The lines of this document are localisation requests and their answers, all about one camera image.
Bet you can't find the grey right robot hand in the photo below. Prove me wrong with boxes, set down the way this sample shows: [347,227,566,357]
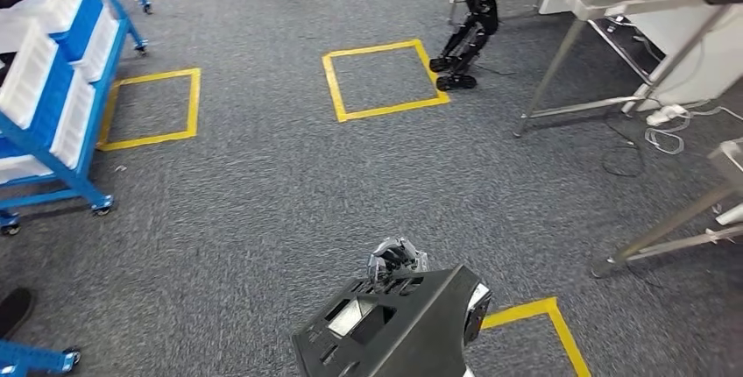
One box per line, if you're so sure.
[366,236,431,291]

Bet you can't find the black humanoid robot legs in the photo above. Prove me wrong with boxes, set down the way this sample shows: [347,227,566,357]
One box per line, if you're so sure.
[428,0,501,93]

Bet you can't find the white power strip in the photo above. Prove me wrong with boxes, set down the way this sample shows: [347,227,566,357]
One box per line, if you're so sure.
[645,103,690,127]

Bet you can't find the white cabinet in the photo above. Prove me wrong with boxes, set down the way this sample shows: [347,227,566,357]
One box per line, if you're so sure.
[622,2,743,115]

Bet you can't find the blue plastic bin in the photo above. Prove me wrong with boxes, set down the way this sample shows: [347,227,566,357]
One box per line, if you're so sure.
[25,54,78,150]
[51,0,107,63]

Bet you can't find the white cable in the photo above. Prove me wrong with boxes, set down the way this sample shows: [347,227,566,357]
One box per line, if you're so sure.
[642,105,743,157]

